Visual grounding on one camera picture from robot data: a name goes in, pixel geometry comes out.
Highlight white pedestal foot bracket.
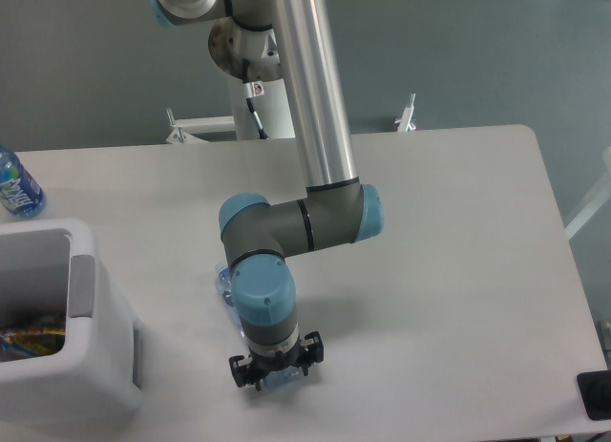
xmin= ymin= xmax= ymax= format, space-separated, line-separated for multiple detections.
xmin=166 ymin=108 xmax=236 ymax=144

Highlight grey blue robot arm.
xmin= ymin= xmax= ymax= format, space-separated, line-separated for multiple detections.
xmin=149 ymin=0 xmax=384 ymax=387

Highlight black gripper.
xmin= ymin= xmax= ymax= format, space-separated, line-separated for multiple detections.
xmin=228 ymin=331 xmax=325 ymax=391

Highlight white trash can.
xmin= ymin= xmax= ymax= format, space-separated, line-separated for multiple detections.
xmin=1 ymin=219 xmax=142 ymax=426

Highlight clear plastic bottle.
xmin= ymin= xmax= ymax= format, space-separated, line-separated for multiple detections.
xmin=214 ymin=263 xmax=303 ymax=391

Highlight black device at table edge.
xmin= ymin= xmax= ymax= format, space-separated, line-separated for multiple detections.
xmin=577 ymin=370 xmax=610 ymax=421

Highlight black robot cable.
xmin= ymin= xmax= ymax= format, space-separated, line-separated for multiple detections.
xmin=241 ymin=59 xmax=269 ymax=140

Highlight blue labelled drink bottle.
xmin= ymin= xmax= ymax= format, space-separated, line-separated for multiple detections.
xmin=1 ymin=145 xmax=46 ymax=218

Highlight white table leg frame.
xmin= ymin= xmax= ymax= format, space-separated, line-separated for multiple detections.
xmin=564 ymin=147 xmax=610 ymax=240

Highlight colourful snack wrappers in bin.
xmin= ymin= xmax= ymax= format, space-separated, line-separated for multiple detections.
xmin=1 ymin=314 xmax=66 ymax=360

